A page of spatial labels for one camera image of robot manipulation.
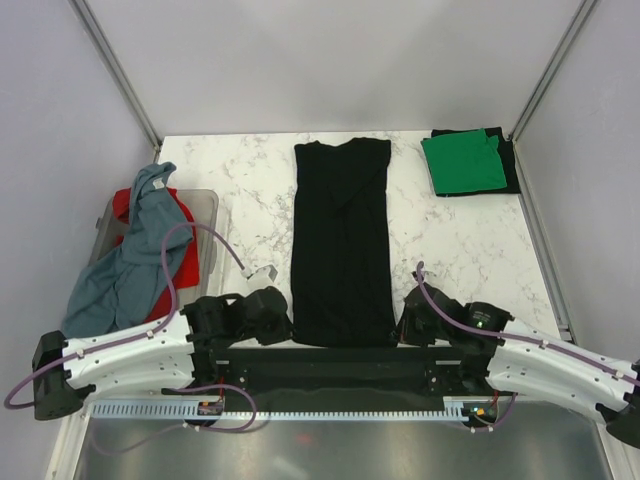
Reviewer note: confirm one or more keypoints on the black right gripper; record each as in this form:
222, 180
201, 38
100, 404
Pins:
405, 333

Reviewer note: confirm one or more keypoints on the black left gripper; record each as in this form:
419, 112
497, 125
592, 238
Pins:
282, 332

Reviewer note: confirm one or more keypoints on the black t-shirt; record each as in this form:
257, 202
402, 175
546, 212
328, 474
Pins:
506, 152
340, 265

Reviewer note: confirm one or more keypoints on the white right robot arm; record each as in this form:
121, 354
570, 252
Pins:
503, 353

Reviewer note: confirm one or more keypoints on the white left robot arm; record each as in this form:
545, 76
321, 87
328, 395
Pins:
171, 356

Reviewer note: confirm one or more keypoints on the red t-shirt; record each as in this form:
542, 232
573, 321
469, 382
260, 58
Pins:
187, 275

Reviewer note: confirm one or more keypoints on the clear plastic bin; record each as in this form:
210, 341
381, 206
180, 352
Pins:
203, 205

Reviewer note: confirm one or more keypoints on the blue-grey t-shirt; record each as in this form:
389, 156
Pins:
127, 286

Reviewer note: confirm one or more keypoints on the folded green t-shirt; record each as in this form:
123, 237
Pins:
464, 163

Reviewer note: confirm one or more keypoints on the folded black t-shirt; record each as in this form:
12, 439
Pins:
506, 152

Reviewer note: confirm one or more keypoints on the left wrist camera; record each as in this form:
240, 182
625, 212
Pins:
260, 278

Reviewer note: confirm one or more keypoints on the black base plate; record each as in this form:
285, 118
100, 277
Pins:
401, 376

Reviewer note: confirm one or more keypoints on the white slotted cable duct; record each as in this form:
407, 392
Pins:
183, 408

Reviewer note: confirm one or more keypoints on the left aluminium frame post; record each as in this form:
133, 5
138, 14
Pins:
108, 56

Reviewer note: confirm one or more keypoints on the aluminium frame post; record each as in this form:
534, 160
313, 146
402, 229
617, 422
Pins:
562, 50
108, 56

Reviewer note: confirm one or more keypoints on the right aluminium frame post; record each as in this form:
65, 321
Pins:
562, 50

